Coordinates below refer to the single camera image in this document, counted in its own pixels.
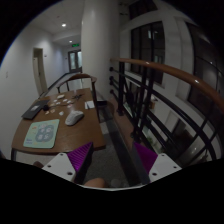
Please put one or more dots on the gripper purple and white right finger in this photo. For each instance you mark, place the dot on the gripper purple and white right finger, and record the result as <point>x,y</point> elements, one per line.
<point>151,166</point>

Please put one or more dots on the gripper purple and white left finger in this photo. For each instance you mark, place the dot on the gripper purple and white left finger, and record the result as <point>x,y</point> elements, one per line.
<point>72,166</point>

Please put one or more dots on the light green mouse pad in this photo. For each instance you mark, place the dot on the light green mouse pad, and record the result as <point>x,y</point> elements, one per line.
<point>42,135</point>

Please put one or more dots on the white computer mouse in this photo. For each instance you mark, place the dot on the white computer mouse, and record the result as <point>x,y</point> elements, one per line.
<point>74,117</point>

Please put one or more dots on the brown wooden desk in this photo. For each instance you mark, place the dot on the brown wooden desk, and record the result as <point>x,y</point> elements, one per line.
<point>68,138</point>

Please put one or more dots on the wooden topped black railing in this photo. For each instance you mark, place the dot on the wooden topped black railing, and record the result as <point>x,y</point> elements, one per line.
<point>171,111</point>

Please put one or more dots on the white notepad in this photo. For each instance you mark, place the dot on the white notepad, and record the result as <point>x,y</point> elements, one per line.
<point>89,105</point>

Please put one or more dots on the small black round object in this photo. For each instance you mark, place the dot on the small black round object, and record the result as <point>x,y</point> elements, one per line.
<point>45,108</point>

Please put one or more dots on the black scissors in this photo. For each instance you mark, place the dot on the black scissors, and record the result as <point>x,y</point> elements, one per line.
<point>77,97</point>

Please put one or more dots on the dark grey closed laptop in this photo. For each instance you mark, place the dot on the dark grey closed laptop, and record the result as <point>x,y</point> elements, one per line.
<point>34,109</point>

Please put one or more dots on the brown wooden chair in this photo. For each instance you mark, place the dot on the brown wooden chair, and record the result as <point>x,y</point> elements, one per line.
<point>77,80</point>

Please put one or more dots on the double glass door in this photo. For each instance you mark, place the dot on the double glass door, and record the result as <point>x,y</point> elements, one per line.
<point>75,61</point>

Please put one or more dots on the white side door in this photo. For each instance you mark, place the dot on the white side door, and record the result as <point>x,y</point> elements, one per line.
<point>38,69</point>

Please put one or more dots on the green exit sign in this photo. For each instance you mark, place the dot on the green exit sign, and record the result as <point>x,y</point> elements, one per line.
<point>76,45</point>

